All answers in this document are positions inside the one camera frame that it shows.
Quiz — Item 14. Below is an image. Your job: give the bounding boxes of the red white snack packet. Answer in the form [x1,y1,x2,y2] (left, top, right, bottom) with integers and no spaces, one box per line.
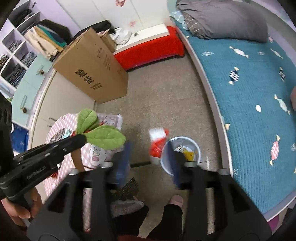
[149,127,170,158]

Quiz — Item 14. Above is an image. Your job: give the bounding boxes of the person's leg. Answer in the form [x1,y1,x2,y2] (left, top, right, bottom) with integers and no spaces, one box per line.
[111,205,149,241]
[148,203,184,241]

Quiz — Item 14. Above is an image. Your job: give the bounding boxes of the teal checkered pillow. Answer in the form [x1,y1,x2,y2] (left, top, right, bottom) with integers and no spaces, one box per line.
[170,10,185,24]

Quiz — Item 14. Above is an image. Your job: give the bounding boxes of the white board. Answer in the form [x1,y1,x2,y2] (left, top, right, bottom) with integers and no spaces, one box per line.
[114,23,170,55]

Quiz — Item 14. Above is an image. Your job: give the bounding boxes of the grey plaid blanket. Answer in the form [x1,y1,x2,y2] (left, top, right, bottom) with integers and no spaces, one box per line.
[185,14,202,36]

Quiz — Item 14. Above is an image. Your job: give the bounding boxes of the white wardrobe doors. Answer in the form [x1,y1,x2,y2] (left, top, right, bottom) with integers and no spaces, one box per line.
[57,0,173,41]

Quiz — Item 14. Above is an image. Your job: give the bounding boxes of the black bag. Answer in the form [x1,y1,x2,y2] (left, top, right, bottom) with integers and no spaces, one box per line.
[73,20,116,39]

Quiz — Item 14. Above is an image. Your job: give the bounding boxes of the blue bag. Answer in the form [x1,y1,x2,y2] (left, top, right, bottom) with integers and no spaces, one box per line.
[10,124,29,153]

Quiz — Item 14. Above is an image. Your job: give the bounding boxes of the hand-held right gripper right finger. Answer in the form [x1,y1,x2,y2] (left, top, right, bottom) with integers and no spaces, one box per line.
[168,140,272,241]

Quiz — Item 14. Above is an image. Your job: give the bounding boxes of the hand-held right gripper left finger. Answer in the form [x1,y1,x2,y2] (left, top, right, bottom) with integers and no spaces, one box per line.
[29,141,134,241]

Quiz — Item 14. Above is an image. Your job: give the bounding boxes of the person's left hand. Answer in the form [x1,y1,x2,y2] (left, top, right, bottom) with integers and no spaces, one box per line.
[1,189,43,227]

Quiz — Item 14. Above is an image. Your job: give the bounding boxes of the person's right leg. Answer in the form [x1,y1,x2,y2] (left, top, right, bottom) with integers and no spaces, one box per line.
[148,203,184,241]

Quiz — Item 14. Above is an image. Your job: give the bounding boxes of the lilac stair shelf cabinet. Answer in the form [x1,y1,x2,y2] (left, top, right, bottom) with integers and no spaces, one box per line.
[0,0,72,130]

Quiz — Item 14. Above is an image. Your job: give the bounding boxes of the black table leg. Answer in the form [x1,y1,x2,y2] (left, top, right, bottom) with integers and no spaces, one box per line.
[129,161,152,168]

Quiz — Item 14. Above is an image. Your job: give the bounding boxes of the grey quilt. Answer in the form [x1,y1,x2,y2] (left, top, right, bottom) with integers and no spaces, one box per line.
[176,0,269,43]

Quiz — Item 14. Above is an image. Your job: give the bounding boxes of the mustard hanging garment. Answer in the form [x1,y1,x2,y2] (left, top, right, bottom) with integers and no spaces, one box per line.
[35,27,63,53]

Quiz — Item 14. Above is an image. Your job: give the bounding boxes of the pile of beige clothes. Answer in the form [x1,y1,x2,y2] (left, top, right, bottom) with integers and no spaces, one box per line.
[0,54,10,70]

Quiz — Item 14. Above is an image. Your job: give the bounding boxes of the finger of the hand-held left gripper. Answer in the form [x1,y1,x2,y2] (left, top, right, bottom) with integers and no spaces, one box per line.
[14,135,87,171]

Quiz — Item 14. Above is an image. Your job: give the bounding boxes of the pink slipper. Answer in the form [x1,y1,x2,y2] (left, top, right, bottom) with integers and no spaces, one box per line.
[170,195,185,207]

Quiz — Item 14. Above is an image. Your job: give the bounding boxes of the green leaf plush toy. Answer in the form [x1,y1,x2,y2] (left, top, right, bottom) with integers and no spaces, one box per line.
[70,108,126,172]

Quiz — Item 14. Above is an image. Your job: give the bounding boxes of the small cardboard box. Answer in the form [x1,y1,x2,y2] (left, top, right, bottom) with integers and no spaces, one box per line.
[100,29,117,53]

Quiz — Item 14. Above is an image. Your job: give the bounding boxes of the cream low cabinet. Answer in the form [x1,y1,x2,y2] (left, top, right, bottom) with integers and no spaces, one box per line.
[30,70,97,149]

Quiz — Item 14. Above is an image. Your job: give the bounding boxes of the red covered bench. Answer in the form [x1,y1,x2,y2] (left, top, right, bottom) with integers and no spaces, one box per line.
[113,26,185,71]

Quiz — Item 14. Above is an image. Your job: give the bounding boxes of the green hanging garment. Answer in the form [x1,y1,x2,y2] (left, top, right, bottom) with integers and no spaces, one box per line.
[38,24,67,47]

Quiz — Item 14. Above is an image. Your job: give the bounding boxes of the blue plastic bucket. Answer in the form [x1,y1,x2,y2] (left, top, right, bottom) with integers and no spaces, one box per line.
[160,137,201,176]

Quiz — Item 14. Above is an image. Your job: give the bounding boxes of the large cardboard box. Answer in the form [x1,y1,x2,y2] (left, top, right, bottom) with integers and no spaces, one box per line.
[53,27,129,104]

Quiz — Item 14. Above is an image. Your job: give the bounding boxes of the dark silver wrapper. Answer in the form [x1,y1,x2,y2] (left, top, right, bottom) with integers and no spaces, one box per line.
[50,129,66,143]

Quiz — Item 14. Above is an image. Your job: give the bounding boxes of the folded jeans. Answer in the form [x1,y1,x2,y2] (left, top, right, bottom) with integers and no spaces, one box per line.
[8,40,23,54]
[21,51,37,66]

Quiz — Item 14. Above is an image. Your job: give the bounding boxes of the white plastic bag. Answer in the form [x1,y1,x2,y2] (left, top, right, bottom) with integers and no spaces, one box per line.
[113,28,132,45]

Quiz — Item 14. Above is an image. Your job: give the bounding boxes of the round table pink checkered cloth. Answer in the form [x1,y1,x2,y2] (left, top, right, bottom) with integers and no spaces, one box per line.
[45,113,144,232]

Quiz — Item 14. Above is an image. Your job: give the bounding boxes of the black folded clothes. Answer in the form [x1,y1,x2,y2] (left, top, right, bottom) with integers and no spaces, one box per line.
[11,8,33,26]

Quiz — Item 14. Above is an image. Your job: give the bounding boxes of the person's left leg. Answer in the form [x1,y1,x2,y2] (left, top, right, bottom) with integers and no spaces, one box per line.
[111,205,149,241]

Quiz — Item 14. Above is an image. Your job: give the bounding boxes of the dark folded clothes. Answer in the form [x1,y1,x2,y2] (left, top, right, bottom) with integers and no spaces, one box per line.
[2,65,27,86]

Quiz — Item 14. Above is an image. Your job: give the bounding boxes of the mint green drawer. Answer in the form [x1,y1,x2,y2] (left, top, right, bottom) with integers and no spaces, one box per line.
[17,53,55,93]
[11,87,47,130]

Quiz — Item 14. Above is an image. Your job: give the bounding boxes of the dark woven basket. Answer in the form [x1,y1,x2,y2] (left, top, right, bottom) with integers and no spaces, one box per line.
[114,177,139,201]

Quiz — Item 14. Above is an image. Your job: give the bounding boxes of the mint bunk bed frame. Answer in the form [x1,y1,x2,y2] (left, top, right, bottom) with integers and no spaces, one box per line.
[166,0,296,223]

